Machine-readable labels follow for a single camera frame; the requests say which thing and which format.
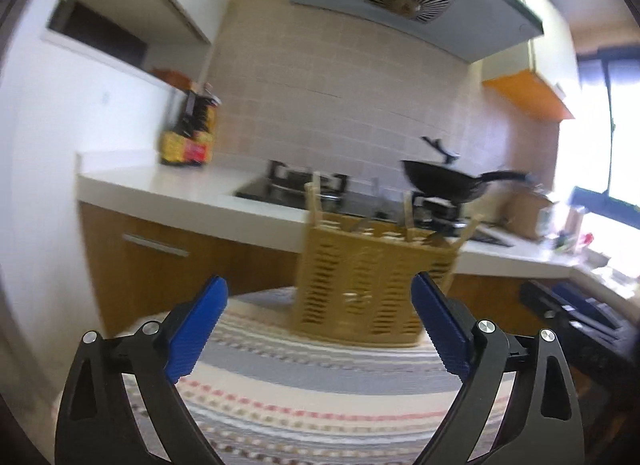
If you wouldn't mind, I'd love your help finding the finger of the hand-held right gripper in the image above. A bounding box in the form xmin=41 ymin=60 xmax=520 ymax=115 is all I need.
xmin=562 ymin=325 xmax=632 ymax=388
xmin=519 ymin=279 xmax=628 ymax=332

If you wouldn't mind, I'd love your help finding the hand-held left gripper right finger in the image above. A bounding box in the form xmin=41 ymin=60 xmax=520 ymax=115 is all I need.
xmin=410 ymin=271 xmax=587 ymax=465

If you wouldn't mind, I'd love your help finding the wooden base cabinet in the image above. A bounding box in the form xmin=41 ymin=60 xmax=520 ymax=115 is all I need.
xmin=77 ymin=199 xmax=576 ymax=342

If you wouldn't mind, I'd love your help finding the clear bottle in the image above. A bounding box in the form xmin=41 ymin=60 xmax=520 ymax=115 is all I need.
xmin=565 ymin=205 xmax=587 ymax=246

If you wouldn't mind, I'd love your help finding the kitchen window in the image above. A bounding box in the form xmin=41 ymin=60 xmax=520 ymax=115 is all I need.
xmin=570 ymin=42 xmax=640 ymax=251

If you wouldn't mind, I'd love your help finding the black kitchen tool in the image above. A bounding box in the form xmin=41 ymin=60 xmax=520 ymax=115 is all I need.
xmin=421 ymin=136 xmax=462 ymax=166

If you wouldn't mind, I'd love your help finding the beige plastic utensil basket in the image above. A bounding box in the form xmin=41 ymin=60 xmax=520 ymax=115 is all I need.
xmin=291 ymin=221 xmax=461 ymax=347

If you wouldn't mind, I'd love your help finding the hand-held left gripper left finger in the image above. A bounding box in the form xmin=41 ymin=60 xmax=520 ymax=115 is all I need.
xmin=54 ymin=274 xmax=230 ymax=465

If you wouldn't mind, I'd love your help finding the orange packet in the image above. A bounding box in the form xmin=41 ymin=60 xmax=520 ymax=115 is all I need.
xmin=151 ymin=67 xmax=194 ymax=92

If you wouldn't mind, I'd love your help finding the orange bottomed wall cabinet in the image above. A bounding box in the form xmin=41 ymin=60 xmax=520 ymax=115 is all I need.
xmin=481 ymin=0 xmax=577 ymax=122

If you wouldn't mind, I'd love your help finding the grey range hood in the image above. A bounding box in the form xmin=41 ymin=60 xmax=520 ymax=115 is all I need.
xmin=288 ymin=0 xmax=546 ymax=64

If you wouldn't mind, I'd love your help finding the black gas stove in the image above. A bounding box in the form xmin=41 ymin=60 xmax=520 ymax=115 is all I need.
xmin=234 ymin=160 xmax=516 ymax=249

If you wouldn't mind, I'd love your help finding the white kitchen countertop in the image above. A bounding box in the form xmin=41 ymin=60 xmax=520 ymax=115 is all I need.
xmin=76 ymin=149 xmax=640 ymax=307

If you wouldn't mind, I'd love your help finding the striped woven mat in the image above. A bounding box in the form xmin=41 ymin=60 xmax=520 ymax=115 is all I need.
xmin=114 ymin=286 xmax=503 ymax=465

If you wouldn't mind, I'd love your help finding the black wok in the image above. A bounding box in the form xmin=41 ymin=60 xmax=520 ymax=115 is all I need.
xmin=400 ymin=159 xmax=532 ymax=206

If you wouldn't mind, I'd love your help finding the yellow labelled sauce bottle pack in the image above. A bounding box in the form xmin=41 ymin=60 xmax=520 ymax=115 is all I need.
xmin=159 ymin=84 xmax=222 ymax=168

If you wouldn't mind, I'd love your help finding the brown container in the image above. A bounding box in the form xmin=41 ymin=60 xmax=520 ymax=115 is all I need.
xmin=504 ymin=189 xmax=555 ymax=242

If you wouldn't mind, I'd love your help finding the cream chopstick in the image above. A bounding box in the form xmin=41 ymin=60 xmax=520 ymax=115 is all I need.
xmin=402 ymin=190 xmax=417 ymax=244
xmin=449 ymin=214 xmax=485 ymax=267
xmin=304 ymin=183 xmax=318 ymax=226

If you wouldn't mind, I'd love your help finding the silver drawer handle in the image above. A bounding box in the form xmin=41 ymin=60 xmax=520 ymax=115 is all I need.
xmin=121 ymin=233 xmax=192 ymax=259

